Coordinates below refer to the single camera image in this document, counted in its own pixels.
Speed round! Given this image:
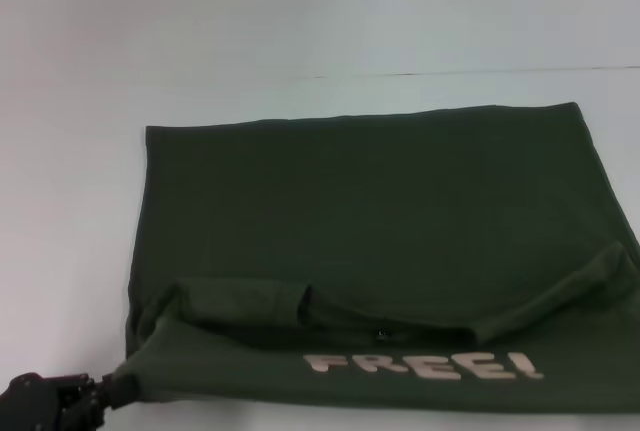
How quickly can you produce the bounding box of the dark green shirt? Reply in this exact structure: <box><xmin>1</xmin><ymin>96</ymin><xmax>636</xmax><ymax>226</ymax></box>
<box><xmin>124</xmin><ymin>99</ymin><xmax>640</xmax><ymax>418</ymax></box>

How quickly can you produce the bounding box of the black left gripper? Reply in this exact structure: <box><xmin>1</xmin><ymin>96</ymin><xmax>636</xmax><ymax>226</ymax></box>
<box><xmin>0</xmin><ymin>372</ymin><xmax>114</xmax><ymax>431</ymax></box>

